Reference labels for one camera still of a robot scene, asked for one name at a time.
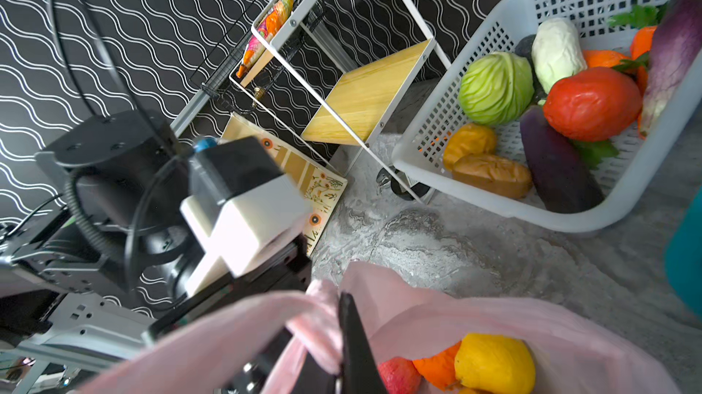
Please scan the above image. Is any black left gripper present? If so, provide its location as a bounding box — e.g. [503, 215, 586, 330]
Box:
[144, 236, 317, 393]

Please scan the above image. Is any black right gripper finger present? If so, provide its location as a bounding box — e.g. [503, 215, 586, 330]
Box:
[337, 293, 387, 394]

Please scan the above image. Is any pink plastic bag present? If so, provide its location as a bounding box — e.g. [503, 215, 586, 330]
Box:
[82, 262, 678, 393]

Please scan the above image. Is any orange mandarin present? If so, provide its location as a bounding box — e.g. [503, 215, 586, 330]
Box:
[412, 342, 462, 391]

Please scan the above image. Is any cream canvas tote bag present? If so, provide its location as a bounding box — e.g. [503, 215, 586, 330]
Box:
[220, 114, 347, 256]

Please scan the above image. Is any yellow orange pear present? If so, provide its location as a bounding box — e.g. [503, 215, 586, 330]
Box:
[454, 333, 537, 393]

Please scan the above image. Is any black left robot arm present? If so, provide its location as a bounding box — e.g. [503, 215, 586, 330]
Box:
[1, 106, 311, 359]

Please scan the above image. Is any red apple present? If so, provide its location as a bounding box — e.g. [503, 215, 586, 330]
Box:
[378, 357, 422, 394]

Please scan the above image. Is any yellow pumpkin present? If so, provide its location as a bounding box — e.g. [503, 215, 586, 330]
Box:
[442, 123, 497, 170]

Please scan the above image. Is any orange Fox's candy bag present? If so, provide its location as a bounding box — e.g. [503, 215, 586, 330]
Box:
[236, 0, 294, 79]

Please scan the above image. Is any green cabbage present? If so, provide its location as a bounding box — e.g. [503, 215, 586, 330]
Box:
[458, 52, 535, 126]

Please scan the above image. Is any purple eggplant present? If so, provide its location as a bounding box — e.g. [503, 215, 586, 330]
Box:
[520, 105, 604, 214]

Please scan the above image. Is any red tomato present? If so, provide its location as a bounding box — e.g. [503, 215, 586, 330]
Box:
[543, 67, 643, 142]

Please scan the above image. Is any teal plastic basket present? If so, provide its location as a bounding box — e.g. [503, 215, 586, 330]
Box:
[665, 190, 702, 318]

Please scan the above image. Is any orange carrot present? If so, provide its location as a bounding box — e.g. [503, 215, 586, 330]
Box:
[582, 50, 630, 68]

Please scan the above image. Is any grey white plastic basket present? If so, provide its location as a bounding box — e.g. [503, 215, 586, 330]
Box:
[392, 0, 701, 233]

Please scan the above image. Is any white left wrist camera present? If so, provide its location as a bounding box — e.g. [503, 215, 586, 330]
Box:
[180, 136, 312, 296]

